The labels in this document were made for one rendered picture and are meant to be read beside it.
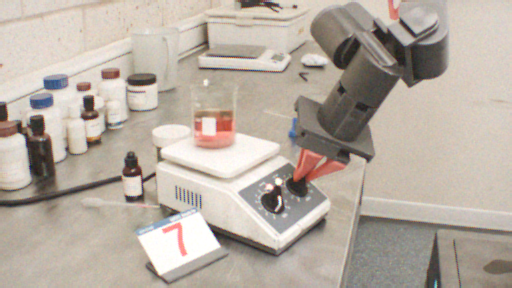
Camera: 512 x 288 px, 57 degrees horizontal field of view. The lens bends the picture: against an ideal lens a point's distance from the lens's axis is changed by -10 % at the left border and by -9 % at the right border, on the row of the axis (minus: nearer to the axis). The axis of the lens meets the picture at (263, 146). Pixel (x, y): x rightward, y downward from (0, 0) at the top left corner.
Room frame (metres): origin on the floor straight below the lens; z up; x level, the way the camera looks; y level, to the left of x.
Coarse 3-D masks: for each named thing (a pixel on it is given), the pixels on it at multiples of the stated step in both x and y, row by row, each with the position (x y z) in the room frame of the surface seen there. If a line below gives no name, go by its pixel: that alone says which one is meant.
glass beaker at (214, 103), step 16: (208, 80) 0.68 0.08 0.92; (192, 96) 0.64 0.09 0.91; (208, 96) 0.62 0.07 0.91; (224, 96) 0.62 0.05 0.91; (192, 112) 0.64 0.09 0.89; (208, 112) 0.62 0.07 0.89; (224, 112) 0.62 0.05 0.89; (192, 128) 0.64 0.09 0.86; (208, 128) 0.62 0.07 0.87; (224, 128) 0.62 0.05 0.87; (192, 144) 0.64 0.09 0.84; (208, 144) 0.62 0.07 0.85; (224, 144) 0.62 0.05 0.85
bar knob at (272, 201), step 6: (276, 186) 0.57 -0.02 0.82; (270, 192) 0.57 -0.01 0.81; (276, 192) 0.55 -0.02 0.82; (264, 198) 0.56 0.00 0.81; (270, 198) 0.56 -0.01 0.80; (276, 198) 0.55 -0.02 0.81; (264, 204) 0.55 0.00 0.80; (270, 204) 0.55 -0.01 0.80; (276, 204) 0.54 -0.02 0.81; (282, 204) 0.56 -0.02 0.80; (270, 210) 0.54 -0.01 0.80; (276, 210) 0.54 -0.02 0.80; (282, 210) 0.55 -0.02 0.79
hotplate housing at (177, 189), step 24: (168, 168) 0.61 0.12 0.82; (192, 168) 0.61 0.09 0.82; (264, 168) 0.62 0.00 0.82; (168, 192) 0.61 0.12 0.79; (192, 192) 0.58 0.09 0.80; (216, 192) 0.56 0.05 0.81; (216, 216) 0.56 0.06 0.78; (240, 216) 0.54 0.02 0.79; (312, 216) 0.57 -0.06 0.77; (240, 240) 0.54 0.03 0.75; (264, 240) 0.52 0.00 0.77; (288, 240) 0.53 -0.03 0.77
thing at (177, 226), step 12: (192, 216) 0.54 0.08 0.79; (168, 228) 0.52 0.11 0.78; (180, 228) 0.52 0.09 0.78; (192, 228) 0.53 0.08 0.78; (204, 228) 0.54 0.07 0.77; (144, 240) 0.49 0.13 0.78; (156, 240) 0.50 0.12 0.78; (168, 240) 0.50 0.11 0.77; (180, 240) 0.51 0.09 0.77; (192, 240) 0.52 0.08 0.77; (204, 240) 0.52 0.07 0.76; (156, 252) 0.48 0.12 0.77; (168, 252) 0.49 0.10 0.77; (180, 252) 0.50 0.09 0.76; (192, 252) 0.50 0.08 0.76; (168, 264) 0.48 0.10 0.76
